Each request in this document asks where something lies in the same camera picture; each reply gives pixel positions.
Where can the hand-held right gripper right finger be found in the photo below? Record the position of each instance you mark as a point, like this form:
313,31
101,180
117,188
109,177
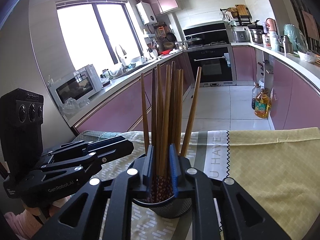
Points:
174,175

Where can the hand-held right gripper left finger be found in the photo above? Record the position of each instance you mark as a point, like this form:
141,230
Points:
148,175

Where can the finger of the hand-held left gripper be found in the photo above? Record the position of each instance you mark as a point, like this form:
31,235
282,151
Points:
75,147
115,152

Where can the black mesh utensil holder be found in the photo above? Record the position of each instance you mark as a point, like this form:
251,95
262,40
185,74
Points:
162,210

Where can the wooden chopstick red patterned end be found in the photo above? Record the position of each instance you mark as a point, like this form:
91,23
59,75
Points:
167,92
160,120

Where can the bunch of wooden chopsticks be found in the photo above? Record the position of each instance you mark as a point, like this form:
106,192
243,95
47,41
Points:
175,105

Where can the person's left forearm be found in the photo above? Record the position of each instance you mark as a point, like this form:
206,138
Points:
22,225

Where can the person's left hand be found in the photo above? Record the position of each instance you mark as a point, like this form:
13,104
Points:
32,204

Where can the clear plastic bag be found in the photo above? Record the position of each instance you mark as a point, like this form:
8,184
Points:
72,106

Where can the pink lower kitchen cabinets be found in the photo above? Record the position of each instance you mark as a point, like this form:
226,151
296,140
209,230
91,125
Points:
295,100
117,107

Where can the white microwave oven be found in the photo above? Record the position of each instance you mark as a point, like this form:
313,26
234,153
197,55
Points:
75,87

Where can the grey refrigerator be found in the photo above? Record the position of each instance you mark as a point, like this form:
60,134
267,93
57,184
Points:
20,55

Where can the glass kettle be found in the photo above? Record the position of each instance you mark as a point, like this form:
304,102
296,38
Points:
105,74

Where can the patterned tablecloth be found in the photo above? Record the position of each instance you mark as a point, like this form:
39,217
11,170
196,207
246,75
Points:
262,160

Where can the kitchen faucet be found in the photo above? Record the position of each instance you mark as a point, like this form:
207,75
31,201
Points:
120,52

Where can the kitchen window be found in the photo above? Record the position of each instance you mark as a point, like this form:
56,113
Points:
82,37

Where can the yellow cooking oil bottle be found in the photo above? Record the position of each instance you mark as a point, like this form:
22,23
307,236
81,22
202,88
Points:
262,107

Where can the clear bottle dark liquid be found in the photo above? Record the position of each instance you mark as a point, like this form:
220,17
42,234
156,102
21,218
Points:
254,97

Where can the red basin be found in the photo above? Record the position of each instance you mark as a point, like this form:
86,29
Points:
165,52

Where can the black built-in oven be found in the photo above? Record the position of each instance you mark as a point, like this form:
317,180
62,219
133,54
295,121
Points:
210,65

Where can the hanging black frying pan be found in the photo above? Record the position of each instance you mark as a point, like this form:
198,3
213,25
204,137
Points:
171,37

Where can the wok with lid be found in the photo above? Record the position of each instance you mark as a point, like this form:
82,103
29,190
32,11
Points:
194,41

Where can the white water heater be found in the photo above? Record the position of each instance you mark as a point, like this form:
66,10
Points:
146,13

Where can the black range hood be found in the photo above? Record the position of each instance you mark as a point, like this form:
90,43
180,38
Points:
205,31

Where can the silver rice cooker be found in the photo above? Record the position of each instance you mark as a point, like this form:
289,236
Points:
240,36

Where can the pink upper cabinet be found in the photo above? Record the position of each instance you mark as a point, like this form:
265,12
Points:
165,1

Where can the steel stock pot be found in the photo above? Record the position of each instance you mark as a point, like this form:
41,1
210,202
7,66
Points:
257,36

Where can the white plastic jug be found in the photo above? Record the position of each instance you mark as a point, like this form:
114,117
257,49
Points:
274,42

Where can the steel vacuum flask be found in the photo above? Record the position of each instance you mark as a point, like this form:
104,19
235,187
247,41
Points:
287,45

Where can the white bowl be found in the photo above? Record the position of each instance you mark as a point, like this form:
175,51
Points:
307,57

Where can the red thermos jug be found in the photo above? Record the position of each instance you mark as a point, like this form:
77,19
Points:
272,26

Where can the teal plastic bag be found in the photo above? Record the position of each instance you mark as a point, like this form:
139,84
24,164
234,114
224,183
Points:
293,37

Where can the black wall rack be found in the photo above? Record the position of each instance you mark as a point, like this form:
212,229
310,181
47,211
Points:
241,11

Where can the framed wall picture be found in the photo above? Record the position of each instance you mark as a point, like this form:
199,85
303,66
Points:
310,23

